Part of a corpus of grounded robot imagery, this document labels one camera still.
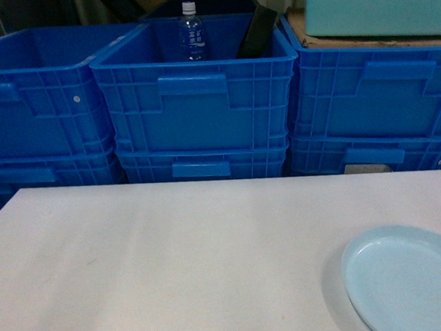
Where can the light blue oval tray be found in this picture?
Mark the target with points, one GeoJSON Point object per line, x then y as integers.
{"type": "Point", "coordinates": [392, 277]}

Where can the blue crate bottom middle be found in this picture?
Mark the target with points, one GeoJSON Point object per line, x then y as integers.
{"type": "Point", "coordinates": [206, 165]}

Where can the blue crate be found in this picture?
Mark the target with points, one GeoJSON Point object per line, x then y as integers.
{"type": "Point", "coordinates": [59, 171]}
{"type": "Point", "coordinates": [50, 103]}
{"type": "Point", "coordinates": [159, 102]}
{"type": "Point", "coordinates": [362, 88]}
{"type": "Point", "coordinates": [206, 165]}
{"type": "Point", "coordinates": [329, 156]}

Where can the blue crate top middle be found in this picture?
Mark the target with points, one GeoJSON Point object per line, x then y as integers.
{"type": "Point", "coordinates": [159, 102]}

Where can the blue crate bottom right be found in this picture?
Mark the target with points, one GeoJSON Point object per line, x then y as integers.
{"type": "Point", "coordinates": [329, 156]}

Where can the black flat box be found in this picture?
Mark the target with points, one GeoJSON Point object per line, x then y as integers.
{"type": "Point", "coordinates": [257, 37]}

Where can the clear plastic water bottle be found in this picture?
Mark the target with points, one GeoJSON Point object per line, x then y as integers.
{"type": "Point", "coordinates": [191, 33]}

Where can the blue crate top left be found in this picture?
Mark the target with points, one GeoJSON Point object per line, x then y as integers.
{"type": "Point", "coordinates": [50, 103]}

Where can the blue crate top right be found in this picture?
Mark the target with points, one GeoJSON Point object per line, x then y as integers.
{"type": "Point", "coordinates": [362, 88]}

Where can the blue crate bottom left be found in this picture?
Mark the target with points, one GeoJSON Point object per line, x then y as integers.
{"type": "Point", "coordinates": [59, 171]}

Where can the teal foam box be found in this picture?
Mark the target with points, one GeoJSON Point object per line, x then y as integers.
{"type": "Point", "coordinates": [373, 17]}

